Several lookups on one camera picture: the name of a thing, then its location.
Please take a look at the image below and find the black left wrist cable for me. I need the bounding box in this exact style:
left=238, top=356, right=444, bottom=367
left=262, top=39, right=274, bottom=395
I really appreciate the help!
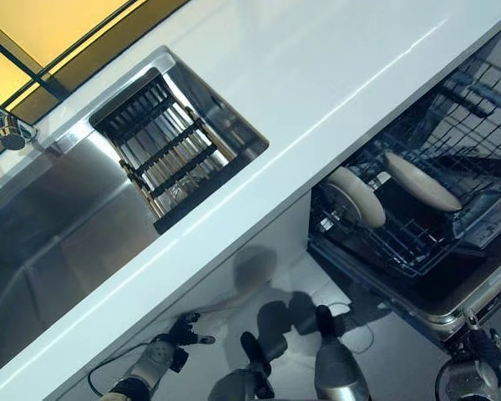
left=87, top=343, right=152, bottom=393

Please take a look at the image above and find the black dish drying rack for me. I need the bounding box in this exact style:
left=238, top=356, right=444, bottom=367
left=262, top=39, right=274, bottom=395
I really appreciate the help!
left=89, top=66, right=240, bottom=236

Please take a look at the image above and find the chrome gooseneck kitchen faucet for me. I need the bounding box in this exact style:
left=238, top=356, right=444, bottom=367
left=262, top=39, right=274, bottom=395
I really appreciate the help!
left=0, top=98, right=39, bottom=152

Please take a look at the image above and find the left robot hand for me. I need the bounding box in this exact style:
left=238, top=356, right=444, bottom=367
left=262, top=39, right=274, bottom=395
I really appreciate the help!
left=165, top=312, right=216, bottom=351

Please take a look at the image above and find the grey right robot leg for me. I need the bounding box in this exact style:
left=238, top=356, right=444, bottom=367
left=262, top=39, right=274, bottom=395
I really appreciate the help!
left=314, top=304, right=372, bottom=401

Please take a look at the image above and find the cream round plate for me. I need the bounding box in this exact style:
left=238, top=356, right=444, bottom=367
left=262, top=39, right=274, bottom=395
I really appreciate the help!
left=382, top=150, right=463, bottom=214
left=325, top=166, right=387, bottom=229

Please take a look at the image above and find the black built-in dishwasher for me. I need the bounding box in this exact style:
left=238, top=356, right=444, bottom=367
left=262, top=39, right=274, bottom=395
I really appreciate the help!
left=306, top=24, right=501, bottom=348

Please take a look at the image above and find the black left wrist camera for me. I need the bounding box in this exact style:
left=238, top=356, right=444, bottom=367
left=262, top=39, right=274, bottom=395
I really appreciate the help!
left=170, top=348, right=191, bottom=373

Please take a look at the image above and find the grey wire dishwasher rack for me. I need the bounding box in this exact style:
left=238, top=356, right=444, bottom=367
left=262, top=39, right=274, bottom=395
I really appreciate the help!
left=316, top=53, right=501, bottom=277

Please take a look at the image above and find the stainless steel sink basin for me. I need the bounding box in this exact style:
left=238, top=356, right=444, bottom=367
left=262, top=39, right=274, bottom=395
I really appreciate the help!
left=0, top=44, right=271, bottom=379

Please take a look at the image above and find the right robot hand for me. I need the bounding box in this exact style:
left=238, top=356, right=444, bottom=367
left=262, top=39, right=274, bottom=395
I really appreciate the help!
left=445, top=311, right=501, bottom=369

